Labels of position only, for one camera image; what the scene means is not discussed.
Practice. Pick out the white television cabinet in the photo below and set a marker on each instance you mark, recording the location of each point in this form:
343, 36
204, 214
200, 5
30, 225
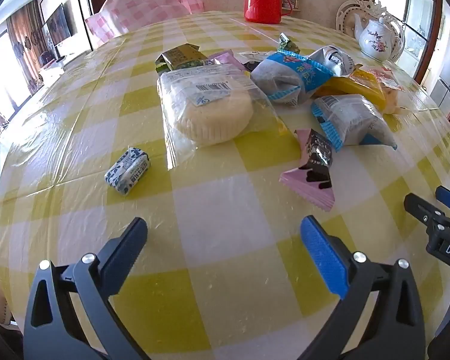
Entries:
65, 67

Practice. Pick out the white floral teapot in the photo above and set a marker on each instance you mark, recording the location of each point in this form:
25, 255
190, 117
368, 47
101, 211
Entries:
377, 39

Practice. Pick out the wooden framed glass door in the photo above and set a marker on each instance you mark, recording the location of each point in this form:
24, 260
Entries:
437, 26

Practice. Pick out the blue cartoon cake packet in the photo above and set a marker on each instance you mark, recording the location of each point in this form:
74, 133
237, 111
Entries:
285, 71

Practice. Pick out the clear bag of white bread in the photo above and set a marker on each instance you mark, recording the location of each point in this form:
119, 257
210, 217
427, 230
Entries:
210, 108

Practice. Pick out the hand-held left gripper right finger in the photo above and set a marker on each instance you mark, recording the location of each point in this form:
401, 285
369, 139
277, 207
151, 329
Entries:
322, 255

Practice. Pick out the pink checked chair cover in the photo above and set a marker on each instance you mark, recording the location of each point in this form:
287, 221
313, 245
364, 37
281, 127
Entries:
142, 3

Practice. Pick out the dark red curtain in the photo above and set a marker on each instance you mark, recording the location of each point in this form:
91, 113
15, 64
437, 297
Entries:
22, 37

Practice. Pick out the small green white packet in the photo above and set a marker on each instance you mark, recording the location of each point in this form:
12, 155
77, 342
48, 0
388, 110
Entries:
287, 43

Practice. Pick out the white ornate tray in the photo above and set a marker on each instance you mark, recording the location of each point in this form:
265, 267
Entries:
350, 7

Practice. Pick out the yellow snack packet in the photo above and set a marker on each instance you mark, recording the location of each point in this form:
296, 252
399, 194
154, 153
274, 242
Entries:
354, 90

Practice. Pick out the pink black snack packet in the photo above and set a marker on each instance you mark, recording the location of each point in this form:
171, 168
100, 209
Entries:
315, 157

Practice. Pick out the green snack packet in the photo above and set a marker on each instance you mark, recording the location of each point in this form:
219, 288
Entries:
178, 55

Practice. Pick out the clear red print cake packet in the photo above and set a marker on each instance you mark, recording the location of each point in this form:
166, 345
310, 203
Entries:
386, 82

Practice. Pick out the clear blue-edged cake packet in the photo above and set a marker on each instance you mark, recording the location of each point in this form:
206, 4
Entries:
356, 120

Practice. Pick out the small blue white box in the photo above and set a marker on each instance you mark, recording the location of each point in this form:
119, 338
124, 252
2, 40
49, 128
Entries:
290, 2

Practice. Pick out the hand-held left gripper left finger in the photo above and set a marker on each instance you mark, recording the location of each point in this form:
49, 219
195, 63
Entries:
129, 243

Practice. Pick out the blue white candy packet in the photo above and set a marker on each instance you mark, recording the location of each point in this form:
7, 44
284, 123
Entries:
127, 170

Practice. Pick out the yellow checked tablecloth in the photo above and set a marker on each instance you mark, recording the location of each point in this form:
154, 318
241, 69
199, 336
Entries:
210, 210

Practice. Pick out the television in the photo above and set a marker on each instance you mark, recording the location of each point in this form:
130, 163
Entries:
58, 26

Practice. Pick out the white black snack packet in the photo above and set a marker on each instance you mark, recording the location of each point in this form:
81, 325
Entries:
253, 58

